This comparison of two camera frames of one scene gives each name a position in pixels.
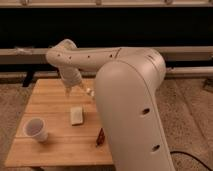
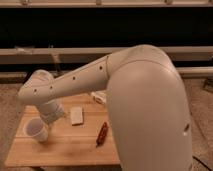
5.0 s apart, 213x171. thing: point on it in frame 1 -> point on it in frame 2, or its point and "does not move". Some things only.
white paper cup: (35, 128) does not move
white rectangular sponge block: (76, 114) does not move
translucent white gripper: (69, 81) -> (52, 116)
